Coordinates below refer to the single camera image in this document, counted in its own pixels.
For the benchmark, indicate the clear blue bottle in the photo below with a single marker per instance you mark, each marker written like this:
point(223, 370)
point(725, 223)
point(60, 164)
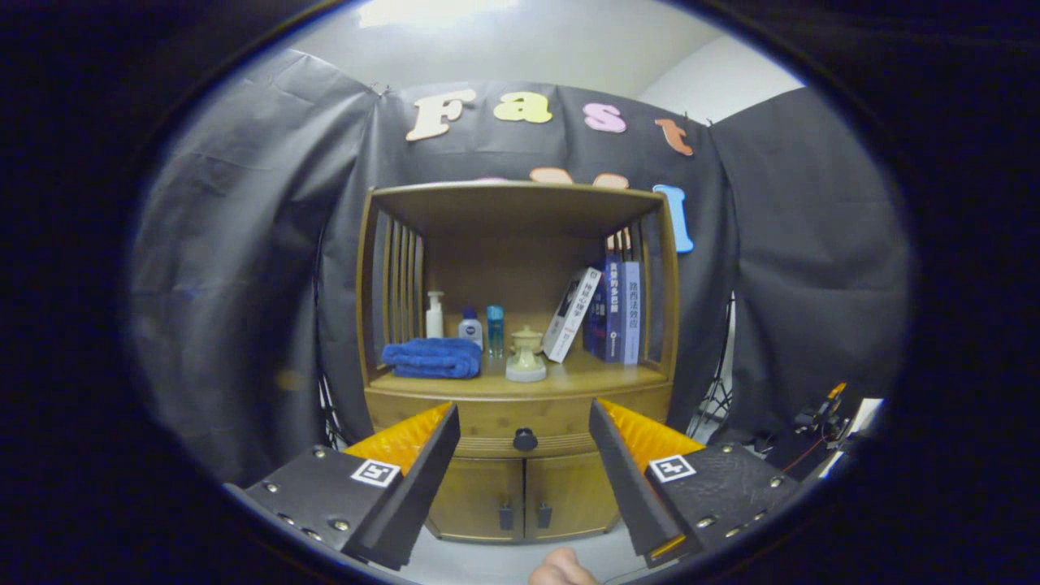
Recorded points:
point(495, 331)

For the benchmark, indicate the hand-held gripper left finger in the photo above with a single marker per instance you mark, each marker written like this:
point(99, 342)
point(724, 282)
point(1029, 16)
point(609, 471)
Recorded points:
point(422, 479)

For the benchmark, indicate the wooden cabinet door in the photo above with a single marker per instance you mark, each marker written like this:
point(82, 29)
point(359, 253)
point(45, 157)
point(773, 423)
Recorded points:
point(569, 496)
point(479, 496)

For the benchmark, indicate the dark blue book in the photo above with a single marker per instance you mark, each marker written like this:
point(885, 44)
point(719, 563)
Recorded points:
point(609, 317)

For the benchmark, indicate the white book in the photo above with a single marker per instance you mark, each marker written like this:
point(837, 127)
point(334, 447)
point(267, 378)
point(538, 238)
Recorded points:
point(569, 317)

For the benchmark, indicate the white bottle with blue cap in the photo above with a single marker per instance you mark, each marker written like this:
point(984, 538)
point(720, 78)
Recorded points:
point(470, 331)

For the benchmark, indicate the wooden countertop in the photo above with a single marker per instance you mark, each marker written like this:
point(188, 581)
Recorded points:
point(585, 375)

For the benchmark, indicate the wooden cabinet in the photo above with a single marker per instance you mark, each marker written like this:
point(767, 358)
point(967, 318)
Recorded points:
point(504, 268)

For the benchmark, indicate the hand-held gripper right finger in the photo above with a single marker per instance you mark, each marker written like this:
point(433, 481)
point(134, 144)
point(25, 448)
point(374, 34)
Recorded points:
point(626, 479)

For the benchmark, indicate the folded blue towel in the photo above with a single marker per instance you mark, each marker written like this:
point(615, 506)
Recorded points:
point(431, 359)

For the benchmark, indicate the black device with orange tip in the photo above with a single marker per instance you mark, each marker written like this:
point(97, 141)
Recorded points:
point(821, 418)

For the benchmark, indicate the black drawer knob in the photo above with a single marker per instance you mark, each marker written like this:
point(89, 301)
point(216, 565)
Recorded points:
point(525, 439)

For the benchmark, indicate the white pump bottle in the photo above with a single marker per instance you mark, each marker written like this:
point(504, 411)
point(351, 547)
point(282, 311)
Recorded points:
point(435, 323)

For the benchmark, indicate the white board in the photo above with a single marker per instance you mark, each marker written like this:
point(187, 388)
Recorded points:
point(863, 410)

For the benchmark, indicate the pale green ceramic ornament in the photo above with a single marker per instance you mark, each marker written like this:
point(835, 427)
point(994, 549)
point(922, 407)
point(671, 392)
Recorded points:
point(526, 370)

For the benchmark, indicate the black backdrop cloth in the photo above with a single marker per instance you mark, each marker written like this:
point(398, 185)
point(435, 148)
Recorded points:
point(244, 244)

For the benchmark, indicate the black light stand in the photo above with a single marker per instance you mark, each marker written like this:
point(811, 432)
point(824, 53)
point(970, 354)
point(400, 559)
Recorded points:
point(329, 414)
point(715, 398)

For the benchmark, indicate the wooden drawer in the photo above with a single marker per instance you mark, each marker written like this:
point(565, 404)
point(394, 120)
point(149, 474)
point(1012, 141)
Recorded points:
point(504, 422)

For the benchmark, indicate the light blue book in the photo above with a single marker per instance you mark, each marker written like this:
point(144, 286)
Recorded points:
point(630, 317)

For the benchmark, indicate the beige lidded teacup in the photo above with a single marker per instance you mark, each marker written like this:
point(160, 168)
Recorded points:
point(526, 336)

